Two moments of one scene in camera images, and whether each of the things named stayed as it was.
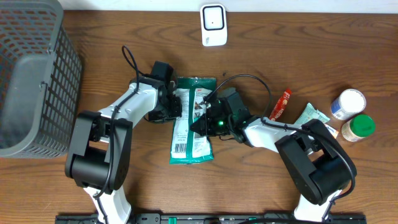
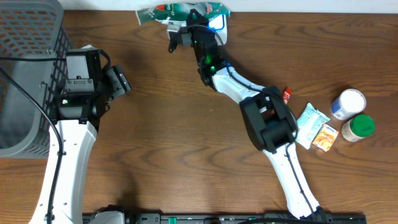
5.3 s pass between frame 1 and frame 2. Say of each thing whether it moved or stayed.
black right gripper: moved
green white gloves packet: moved
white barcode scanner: stayed
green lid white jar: stayed
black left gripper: moved
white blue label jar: stayed
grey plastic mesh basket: stayed
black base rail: stayed
